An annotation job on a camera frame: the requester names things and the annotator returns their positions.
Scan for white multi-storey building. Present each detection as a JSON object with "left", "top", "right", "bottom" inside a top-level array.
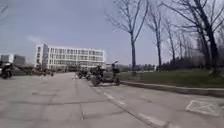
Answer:
[{"left": 34, "top": 43, "right": 107, "bottom": 71}]

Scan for grey low building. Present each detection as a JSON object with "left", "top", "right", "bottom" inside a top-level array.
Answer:
[{"left": 0, "top": 53, "right": 27, "bottom": 67}]

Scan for group of parked dark vehicles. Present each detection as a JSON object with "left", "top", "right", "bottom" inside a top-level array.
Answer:
[{"left": 75, "top": 65, "right": 104, "bottom": 81}]

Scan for dark hedge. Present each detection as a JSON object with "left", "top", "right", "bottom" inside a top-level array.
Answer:
[{"left": 157, "top": 53, "right": 224, "bottom": 72}]

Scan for grey stone kerb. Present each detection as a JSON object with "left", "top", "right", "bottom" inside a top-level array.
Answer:
[{"left": 120, "top": 80, "right": 224, "bottom": 98}]

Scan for row of bare trees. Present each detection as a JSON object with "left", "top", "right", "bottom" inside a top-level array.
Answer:
[{"left": 105, "top": 0, "right": 224, "bottom": 77}]

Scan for dark small wheeled vehicle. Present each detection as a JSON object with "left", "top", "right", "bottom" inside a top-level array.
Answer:
[{"left": 90, "top": 60, "right": 121, "bottom": 88}]

